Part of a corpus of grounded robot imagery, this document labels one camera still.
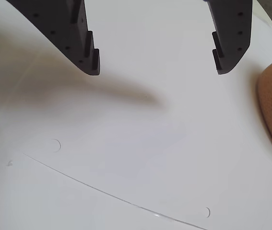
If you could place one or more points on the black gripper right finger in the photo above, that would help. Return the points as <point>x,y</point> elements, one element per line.
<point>231,36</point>

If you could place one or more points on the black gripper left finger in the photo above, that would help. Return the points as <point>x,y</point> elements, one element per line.
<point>66,33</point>

